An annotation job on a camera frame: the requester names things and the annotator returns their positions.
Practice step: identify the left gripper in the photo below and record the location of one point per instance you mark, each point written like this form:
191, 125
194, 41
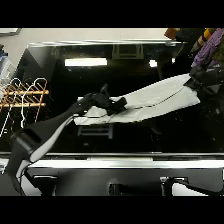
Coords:
108, 101

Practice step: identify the grey garment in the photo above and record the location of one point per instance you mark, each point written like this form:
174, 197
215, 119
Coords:
156, 98

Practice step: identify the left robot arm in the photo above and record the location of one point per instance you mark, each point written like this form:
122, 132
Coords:
43, 131

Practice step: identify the brown garment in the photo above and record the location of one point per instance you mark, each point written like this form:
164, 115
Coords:
170, 33

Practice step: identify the blue garment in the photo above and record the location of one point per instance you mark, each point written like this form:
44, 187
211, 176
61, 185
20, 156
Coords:
5, 63

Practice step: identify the purple garment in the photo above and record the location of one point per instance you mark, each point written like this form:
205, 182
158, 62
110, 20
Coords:
210, 50

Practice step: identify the orange and black checked garment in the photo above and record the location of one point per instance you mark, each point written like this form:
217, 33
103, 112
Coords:
205, 37

